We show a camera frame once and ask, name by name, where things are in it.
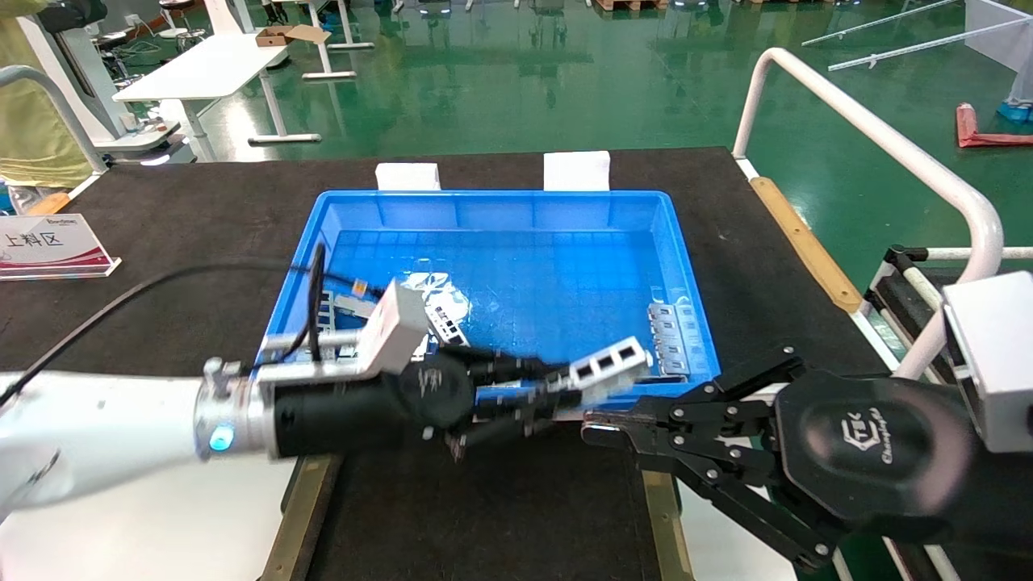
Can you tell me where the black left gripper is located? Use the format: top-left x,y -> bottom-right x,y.
270,351 -> 583,463

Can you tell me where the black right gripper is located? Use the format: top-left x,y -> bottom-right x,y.
581,347 -> 983,571

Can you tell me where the metal bracket with square holes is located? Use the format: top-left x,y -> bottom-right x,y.
567,336 -> 651,407
430,305 -> 466,346

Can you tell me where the blue plastic bin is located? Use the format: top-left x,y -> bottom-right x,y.
257,190 -> 721,404

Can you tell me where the clear plastic bag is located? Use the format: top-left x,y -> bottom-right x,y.
401,271 -> 473,324

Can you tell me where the white foam block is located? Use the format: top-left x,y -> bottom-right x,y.
543,151 -> 612,192
375,163 -> 441,192

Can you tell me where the black felt table mat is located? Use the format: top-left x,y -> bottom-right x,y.
0,147 -> 893,461

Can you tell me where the white desk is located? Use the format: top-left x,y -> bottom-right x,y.
303,0 -> 376,82
113,32 -> 324,162

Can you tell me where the red floor object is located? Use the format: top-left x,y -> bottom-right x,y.
956,103 -> 1033,149

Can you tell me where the white table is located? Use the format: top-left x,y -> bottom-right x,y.
0,460 -> 295,581

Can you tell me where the open cardboard box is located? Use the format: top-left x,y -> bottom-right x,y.
255,24 -> 332,48

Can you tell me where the white metal bar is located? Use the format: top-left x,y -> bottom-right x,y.
801,0 -> 965,48
827,16 -> 1033,73

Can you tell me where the white panel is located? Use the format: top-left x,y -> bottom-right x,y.
964,0 -> 1033,77

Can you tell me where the acrylic sign holder red print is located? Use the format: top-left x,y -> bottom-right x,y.
0,212 -> 123,282

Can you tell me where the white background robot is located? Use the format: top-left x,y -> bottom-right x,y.
16,0 -> 194,166

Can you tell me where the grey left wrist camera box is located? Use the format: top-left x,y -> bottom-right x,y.
355,278 -> 429,377

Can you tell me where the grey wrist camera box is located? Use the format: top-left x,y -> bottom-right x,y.
943,270 -> 1033,454
355,278 -> 429,377

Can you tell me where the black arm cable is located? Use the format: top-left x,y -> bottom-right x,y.
0,242 -> 388,404

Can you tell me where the black metal frame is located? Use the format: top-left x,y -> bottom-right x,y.
864,245 -> 1033,380

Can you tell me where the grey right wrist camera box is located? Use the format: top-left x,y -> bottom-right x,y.
943,270 -> 1033,454

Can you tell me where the white metal cart rail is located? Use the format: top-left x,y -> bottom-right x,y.
730,47 -> 1006,380

